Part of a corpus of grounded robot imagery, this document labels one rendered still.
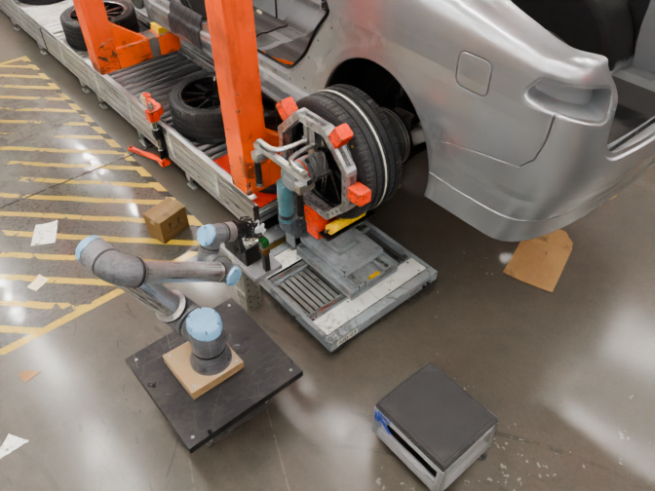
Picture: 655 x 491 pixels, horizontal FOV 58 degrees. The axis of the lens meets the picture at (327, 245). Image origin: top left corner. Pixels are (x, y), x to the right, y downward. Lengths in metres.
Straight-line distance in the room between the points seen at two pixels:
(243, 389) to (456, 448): 0.96
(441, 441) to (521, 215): 1.01
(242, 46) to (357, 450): 1.96
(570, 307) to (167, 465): 2.32
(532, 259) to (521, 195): 1.31
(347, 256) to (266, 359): 0.87
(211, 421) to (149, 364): 0.44
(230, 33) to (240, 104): 0.36
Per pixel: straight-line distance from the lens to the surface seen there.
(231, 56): 2.92
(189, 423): 2.70
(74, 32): 5.93
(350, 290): 3.26
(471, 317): 3.44
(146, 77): 5.35
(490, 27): 2.43
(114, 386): 3.29
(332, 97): 2.87
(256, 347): 2.87
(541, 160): 2.48
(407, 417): 2.61
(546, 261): 3.87
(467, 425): 2.63
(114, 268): 2.20
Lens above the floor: 2.57
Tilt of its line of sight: 43 degrees down
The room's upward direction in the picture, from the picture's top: 1 degrees counter-clockwise
